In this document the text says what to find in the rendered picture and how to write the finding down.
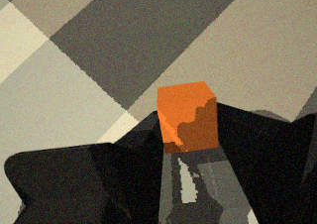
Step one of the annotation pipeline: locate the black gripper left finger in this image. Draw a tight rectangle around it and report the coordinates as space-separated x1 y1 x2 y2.
4 111 164 224

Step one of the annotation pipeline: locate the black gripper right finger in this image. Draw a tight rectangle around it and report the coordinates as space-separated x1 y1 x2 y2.
216 102 317 224

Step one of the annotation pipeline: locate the orange block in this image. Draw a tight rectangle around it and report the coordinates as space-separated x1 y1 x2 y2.
157 81 218 155

